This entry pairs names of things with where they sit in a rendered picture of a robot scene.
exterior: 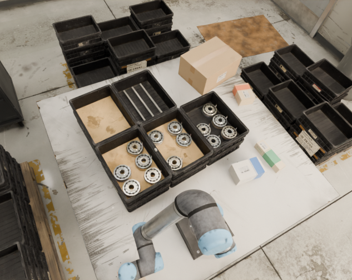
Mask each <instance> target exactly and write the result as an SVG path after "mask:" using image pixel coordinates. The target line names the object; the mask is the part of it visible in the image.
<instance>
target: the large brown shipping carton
mask: <svg viewBox="0 0 352 280"><path fill-rule="evenodd" d="M241 59H242V56H241V55H239V54H238V53H237V52H236V51H234V50H233V49H232V48H230V47H229V46H228V45H227V44H225V43H224V42H223V41H222V40H220V39H219V38H217V37H214V38H212V39H210V40H208V41H207V42H205V43H203V44H201V45H199V46H197V47H195V48H194V49H192V50H190V51H188V52H186V53H184V54H183V55H181V56H180V65H179V73H178V74H179V75H180V76H181V77H182V78H183V79H184V80H185V81H186V82H187V83H188V84H190V85H191V86H192V87H193V88H194V89H195V90H197V91H198V92H199V94H201V95H204V94H206V93H208V92H209V91H211V90H212V89H214V88H216V87H217V86H219V85H220V84H222V83H223V82H225V81H226V80H228V79H229V78H231V77H232V76H234V75H235V74H236V71H237V69H238V67H239V64H240V61H241Z"/></svg>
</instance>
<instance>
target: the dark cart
mask: <svg viewBox="0 0 352 280"><path fill-rule="evenodd" d="M22 121H24V118H23V114H22V111H21V108H20V105H19V101H18V98H17V95H16V91H15V88H14V85H13V82H12V78H11V76H10V75H9V73H8V72H7V70H6V69H5V67H4V65H3V64H2V62H1V61H0V128H2V127H5V126H8V125H11V124H14V123H18V124H19V125H20V126H21V127H22V126H24V124H23V122H22Z"/></svg>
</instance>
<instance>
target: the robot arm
mask: <svg viewBox="0 0 352 280"><path fill-rule="evenodd" d="M185 217H186V218H189V221H190V224H191V227H192V229H193V232H194V234H195V237H196V240H197V242H198V246H199V249H200V250H201V252H202V254H204V255H206V256H209V255H215V257H216V258H217V259H219V258H222V257H225V256H227V255H230V254H232V253H234V252H235V251H237V246H236V243H235V242H234V239H233V237H232V235H231V233H230V231H229V228H228V226H227V224H226V222H225V220H224V212H223V209H222V207H221V206H220V205H219V204H218V203H216V201H215V200H214V198H213V197H212V196H211V195H210V194H208V193H207V192H205V191H202V190H199V189H189V190H186V191H183V192H181V193H180V194H179V195H177V196H176V197H175V199H174V202H172V203H171V204H170V205H169V206H167V207H166V208H165V209H163V210H162V211H161V212H160V213H158V214H157V215H155V216H154V217H153V218H152V219H150V220H149V221H148V222H140V223H137V224H135V225H134V226H133V227H132V232H133V237H134V239H135V244H136V247H137V251H138V256H139V258H140V259H137V260H135V261H133V262H126V263H124V264H123V265H121V267H120V268H119V270H118V280H139V279H140V278H143V277H145V276H148V275H151V274H153V273H156V272H158V271H160V270H163V268H164V263H163V259H162V256H161V253H160V252H156V251H155V248H154V246H153V242H152V239H154V238H155V237H157V236H158V235H159V234H161V233H162V232H164V231H165V230H167V229H168V228H170V227H171V226H173V225H174V224H176V223H177V222H178V221H180V220H182V219H183V218H185Z"/></svg>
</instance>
